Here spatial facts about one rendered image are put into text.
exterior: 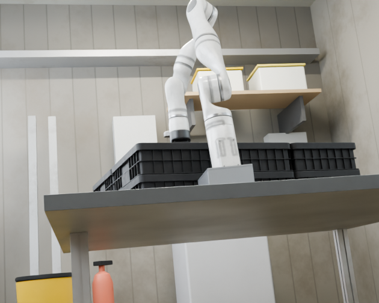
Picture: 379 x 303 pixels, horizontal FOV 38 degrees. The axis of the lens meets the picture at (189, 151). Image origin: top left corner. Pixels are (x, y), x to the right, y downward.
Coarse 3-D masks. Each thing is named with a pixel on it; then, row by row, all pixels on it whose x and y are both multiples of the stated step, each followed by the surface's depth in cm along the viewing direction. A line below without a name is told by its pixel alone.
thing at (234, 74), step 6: (198, 72) 444; (204, 72) 444; (210, 72) 445; (228, 72) 448; (234, 72) 448; (240, 72) 449; (198, 78) 444; (234, 78) 447; (240, 78) 448; (234, 84) 446; (240, 84) 447; (234, 90) 445; (240, 90) 445
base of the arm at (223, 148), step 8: (208, 120) 174; (216, 120) 172; (224, 120) 173; (232, 120) 176; (208, 128) 174; (216, 128) 172; (224, 128) 172; (232, 128) 174; (208, 136) 174; (216, 136) 171; (224, 136) 171; (232, 136) 172; (208, 144) 174; (216, 144) 171; (224, 144) 170; (232, 144) 170; (216, 152) 170; (224, 152) 169; (232, 152) 170; (216, 160) 170; (224, 160) 168; (232, 160) 169
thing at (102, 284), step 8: (96, 264) 406; (104, 264) 407; (104, 272) 406; (96, 280) 402; (104, 280) 402; (96, 288) 400; (104, 288) 400; (112, 288) 405; (96, 296) 399; (104, 296) 398; (112, 296) 403
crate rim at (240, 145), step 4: (240, 144) 196; (244, 144) 196; (248, 144) 197; (252, 144) 197; (256, 144) 198; (260, 144) 199; (264, 144) 199; (268, 144) 200; (272, 144) 200; (276, 144) 201; (280, 144) 202; (284, 144) 202; (288, 144) 203; (240, 148) 195; (244, 148) 196; (248, 148) 196; (252, 148) 197; (256, 148) 198; (260, 148) 198; (264, 148) 199; (268, 148) 199; (272, 148) 200; (276, 148) 201; (280, 148) 201; (284, 148) 202; (288, 148) 203
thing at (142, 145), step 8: (136, 144) 183; (144, 144) 183; (152, 144) 184; (160, 144) 185; (168, 144) 186; (176, 144) 187; (184, 144) 188; (192, 144) 189; (200, 144) 190; (128, 152) 192; (120, 160) 203; (112, 168) 215
